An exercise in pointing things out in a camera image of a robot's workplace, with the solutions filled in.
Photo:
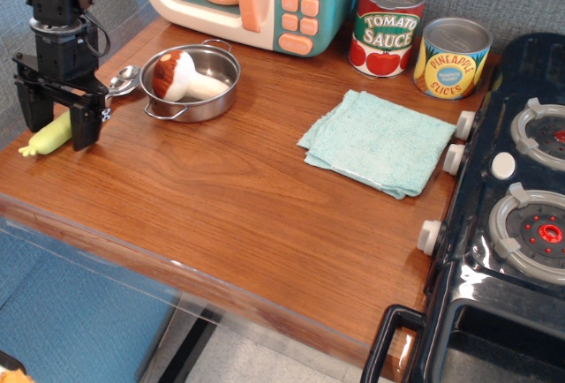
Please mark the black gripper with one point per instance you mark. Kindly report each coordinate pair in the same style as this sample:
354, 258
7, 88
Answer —
65, 61

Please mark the yellow handled metal spoon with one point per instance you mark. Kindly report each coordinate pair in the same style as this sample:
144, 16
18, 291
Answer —
54, 135

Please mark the silver metal pot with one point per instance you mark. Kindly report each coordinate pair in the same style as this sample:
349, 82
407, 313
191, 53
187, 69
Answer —
212, 58

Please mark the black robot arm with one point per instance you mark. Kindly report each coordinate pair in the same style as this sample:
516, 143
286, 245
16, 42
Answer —
64, 13

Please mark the plush brown mushroom toy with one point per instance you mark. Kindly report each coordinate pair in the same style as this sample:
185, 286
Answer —
175, 78

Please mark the orange plush toy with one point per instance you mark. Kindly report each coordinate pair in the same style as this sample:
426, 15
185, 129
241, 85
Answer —
12, 370

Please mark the folded teal cloth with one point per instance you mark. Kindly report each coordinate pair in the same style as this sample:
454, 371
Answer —
379, 143

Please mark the tomato sauce can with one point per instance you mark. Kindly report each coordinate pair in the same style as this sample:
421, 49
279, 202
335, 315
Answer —
383, 35

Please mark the pineapple slices can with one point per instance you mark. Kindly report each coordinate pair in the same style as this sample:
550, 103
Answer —
451, 58

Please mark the black toy stove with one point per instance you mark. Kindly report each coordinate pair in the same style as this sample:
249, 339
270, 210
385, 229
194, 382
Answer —
495, 290

